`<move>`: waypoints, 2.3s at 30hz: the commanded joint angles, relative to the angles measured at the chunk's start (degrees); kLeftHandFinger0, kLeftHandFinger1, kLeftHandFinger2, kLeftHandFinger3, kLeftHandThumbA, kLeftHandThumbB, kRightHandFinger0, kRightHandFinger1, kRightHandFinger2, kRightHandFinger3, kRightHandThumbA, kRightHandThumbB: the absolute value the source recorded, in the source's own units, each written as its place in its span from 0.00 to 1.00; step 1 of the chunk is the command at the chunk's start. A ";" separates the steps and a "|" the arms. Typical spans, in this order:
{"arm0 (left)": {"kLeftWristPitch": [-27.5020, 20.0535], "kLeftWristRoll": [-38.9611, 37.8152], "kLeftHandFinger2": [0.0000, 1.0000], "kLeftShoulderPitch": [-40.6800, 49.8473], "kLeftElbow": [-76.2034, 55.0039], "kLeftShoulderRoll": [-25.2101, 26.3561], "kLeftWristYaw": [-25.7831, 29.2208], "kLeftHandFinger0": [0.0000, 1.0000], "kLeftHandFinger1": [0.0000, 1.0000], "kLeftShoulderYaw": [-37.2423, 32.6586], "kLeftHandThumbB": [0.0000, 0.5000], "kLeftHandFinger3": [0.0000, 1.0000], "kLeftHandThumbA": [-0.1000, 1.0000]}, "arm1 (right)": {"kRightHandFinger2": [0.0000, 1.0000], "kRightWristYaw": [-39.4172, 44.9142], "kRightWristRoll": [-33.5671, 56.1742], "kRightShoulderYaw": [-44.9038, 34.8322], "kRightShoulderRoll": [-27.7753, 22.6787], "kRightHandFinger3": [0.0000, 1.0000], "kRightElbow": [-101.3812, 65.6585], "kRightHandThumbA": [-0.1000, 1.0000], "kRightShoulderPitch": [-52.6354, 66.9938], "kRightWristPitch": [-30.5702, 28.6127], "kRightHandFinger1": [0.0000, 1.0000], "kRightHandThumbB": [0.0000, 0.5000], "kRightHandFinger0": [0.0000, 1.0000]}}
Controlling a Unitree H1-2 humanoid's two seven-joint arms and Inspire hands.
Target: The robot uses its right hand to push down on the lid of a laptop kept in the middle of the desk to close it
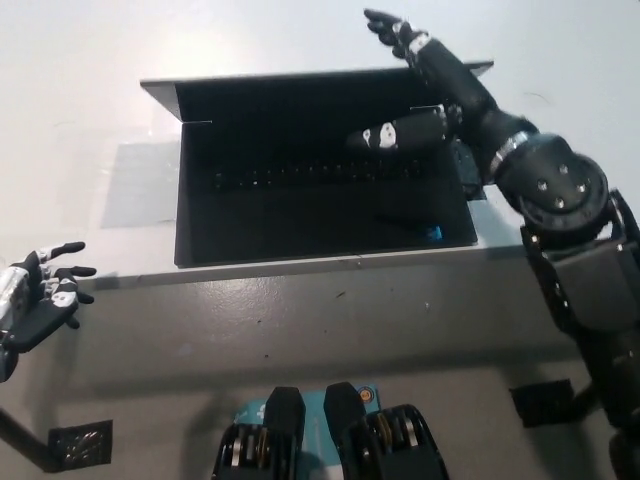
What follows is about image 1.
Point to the black glossy tape patch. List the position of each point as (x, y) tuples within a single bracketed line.
[(470, 172)]

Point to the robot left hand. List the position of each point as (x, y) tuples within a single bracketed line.
[(37, 320)]

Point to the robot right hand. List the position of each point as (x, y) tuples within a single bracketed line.
[(450, 80)]

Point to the thin dark thread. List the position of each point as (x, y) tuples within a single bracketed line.
[(537, 96)]

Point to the black laptop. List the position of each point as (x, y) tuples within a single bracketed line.
[(320, 210)]

